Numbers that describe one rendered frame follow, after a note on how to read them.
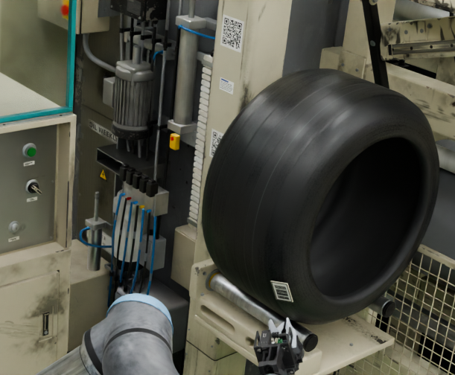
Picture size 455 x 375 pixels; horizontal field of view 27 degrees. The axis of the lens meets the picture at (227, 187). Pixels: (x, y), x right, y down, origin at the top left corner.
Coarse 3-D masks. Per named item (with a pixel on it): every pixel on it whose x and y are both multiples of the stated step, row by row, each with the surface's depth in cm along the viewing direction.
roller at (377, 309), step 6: (378, 300) 231; (384, 300) 231; (390, 300) 231; (372, 306) 232; (378, 306) 231; (384, 306) 230; (390, 306) 230; (378, 312) 231; (384, 312) 230; (390, 312) 231
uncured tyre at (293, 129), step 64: (256, 128) 202; (320, 128) 195; (384, 128) 202; (256, 192) 197; (320, 192) 195; (384, 192) 242; (256, 256) 199; (320, 256) 244; (384, 256) 237; (320, 320) 215
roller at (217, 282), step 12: (216, 276) 234; (216, 288) 233; (228, 288) 230; (240, 300) 227; (252, 300) 225; (252, 312) 224; (264, 312) 221; (276, 312) 220; (276, 324) 218; (300, 324) 217; (300, 336) 213; (312, 336) 212; (312, 348) 214
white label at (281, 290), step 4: (272, 284) 201; (276, 284) 201; (280, 284) 200; (284, 284) 199; (276, 288) 201; (280, 288) 201; (284, 288) 200; (288, 288) 200; (276, 292) 203; (280, 292) 202; (284, 292) 201; (288, 292) 201; (276, 296) 204; (280, 296) 203; (284, 296) 202; (288, 296) 202; (280, 300) 204; (284, 300) 203; (288, 300) 203; (292, 300) 202
